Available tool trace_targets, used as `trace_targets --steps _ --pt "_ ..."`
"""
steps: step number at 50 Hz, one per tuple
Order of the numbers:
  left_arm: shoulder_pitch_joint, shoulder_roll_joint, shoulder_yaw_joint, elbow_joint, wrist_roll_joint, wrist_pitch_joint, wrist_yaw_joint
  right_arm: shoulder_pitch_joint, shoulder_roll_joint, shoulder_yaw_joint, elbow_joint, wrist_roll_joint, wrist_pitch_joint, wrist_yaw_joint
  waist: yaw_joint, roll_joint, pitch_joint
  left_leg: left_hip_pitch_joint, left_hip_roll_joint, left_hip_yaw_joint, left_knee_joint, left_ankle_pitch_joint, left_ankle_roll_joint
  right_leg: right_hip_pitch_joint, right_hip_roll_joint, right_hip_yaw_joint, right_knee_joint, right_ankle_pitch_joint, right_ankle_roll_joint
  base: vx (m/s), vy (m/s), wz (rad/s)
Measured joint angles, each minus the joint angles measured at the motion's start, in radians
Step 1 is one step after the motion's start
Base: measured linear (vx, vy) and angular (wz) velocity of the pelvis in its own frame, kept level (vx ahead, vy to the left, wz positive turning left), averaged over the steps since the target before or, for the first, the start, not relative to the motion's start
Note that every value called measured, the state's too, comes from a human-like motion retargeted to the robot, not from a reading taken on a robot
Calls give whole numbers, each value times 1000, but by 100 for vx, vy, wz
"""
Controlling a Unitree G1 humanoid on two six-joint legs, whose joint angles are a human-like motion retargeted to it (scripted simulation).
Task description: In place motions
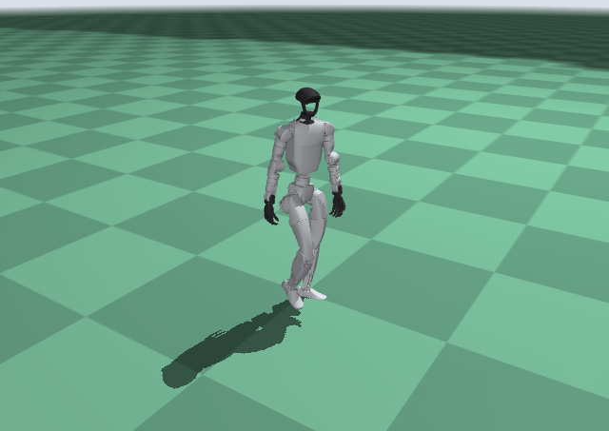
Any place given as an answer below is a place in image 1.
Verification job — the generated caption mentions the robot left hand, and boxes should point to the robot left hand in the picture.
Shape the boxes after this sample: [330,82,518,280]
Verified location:
[329,185,345,218]

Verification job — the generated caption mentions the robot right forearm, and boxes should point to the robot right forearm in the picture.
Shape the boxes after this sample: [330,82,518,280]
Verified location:
[264,160,280,202]

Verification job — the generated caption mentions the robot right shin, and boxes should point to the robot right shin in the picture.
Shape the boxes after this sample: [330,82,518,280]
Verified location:
[287,250,313,291]

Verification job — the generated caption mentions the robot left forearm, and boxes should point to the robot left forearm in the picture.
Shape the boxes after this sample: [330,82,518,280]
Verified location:
[327,160,343,192]

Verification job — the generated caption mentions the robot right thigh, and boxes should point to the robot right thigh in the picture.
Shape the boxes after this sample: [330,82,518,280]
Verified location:
[279,191,315,264]

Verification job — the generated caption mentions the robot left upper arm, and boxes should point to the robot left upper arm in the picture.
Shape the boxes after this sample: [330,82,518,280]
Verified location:
[322,121,340,166]

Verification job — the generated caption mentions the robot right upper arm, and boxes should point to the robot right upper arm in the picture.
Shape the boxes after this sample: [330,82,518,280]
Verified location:
[271,125,294,172]

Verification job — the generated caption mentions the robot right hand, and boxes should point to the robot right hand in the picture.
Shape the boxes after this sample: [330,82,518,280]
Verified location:
[264,195,279,225]

